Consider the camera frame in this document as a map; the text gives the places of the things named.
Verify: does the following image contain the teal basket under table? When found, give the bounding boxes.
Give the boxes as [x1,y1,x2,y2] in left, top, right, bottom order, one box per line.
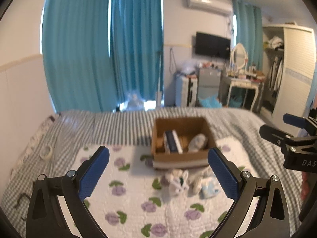
[229,96,242,108]

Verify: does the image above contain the right hand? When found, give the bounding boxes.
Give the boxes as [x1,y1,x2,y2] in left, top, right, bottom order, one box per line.
[300,172,309,200]

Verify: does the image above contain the brown cardboard box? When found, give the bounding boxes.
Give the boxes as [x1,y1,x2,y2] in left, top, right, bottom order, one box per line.
[151,117,217,170]

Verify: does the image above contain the teal curtain right window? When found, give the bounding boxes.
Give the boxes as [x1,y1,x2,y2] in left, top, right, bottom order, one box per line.
[232,0,263,70]

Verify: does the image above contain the white wall air conditioner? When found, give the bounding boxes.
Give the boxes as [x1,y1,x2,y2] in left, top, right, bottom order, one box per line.
[186,0,233,16]

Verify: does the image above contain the grey mini fridge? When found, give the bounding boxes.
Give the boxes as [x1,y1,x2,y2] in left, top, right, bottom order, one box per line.
[197,68,221,100]

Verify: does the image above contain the teal curtain left panel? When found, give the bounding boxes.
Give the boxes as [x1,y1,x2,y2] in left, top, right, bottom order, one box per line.
[41,0,118,112]

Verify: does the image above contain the teal curtain middle panel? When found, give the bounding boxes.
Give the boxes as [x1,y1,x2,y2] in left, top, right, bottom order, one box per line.
[110,0,163,103]

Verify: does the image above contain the blue plastic bag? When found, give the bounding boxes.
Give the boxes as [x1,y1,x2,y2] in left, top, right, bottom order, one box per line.
[198,95,222,108]

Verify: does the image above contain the blue white tissue pack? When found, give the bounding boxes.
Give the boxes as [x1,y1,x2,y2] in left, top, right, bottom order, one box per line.
[163,130,183,154]

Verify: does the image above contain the white wardrobe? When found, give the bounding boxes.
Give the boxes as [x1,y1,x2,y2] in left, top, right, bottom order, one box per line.
[260,24,316,135]

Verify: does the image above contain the clear plastic bag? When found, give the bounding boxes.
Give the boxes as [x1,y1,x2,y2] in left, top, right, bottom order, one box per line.
[179,59,197,75]

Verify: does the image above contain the black wall television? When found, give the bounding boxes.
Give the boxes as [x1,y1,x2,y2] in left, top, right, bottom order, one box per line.
[195,32,231,60]

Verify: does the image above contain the teal curtain panel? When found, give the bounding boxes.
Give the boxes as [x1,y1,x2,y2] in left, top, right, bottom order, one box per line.
[110,0,163,103]
[41,0,118,112]

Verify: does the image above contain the white rolled socks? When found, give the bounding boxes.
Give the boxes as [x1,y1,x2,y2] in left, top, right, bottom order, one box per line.
[189,173,205,195]

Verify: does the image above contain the white floral quilt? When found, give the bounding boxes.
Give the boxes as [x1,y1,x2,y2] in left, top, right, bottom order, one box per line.
[58,136,263,238]

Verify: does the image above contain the grey checked bed cover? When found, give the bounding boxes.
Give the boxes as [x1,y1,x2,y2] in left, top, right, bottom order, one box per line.
[0,107,304,238]

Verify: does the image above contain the white tape roll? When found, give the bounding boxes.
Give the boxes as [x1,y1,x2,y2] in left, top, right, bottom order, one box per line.
[39,146,53,161]

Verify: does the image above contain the white oval vanity mirror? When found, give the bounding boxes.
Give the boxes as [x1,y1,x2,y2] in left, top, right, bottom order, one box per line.
[230,43,248,70]

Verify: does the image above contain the white dressing table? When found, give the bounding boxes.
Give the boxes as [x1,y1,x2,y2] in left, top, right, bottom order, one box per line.
[222,76,263,111]

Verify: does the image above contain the white suitcase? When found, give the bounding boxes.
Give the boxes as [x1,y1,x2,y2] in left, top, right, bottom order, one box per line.
[175,75,198,107]

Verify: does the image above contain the white mesh fabric bundle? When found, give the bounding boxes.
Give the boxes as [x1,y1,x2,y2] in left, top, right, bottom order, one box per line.
[188,133,207,152]

